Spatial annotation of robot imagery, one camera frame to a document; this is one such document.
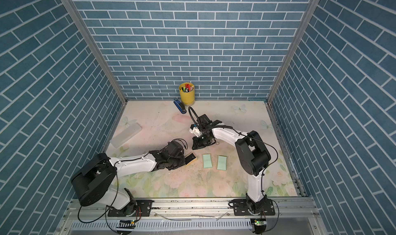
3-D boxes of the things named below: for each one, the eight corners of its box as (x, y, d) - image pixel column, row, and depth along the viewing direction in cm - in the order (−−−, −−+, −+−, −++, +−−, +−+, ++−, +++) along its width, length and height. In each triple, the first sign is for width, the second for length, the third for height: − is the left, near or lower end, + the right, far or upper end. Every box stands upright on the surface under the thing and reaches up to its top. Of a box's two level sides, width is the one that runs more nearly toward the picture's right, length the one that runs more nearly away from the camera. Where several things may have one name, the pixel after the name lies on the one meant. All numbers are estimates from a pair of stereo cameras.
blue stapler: (182, 115, 115) (181, 110, 111) (173, 103, 123) (172, 98, 119) (187, 112, 116) (186, 108, 112) (178, 101, 124) (177, 96, 120)
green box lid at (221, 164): (216, 169, 88) (216, 167, 86) (217, 156, 93) (218, 154, 91) (226, 170, 88) (226, 169, 85) (226, 158, 93) (227, 156, 90)
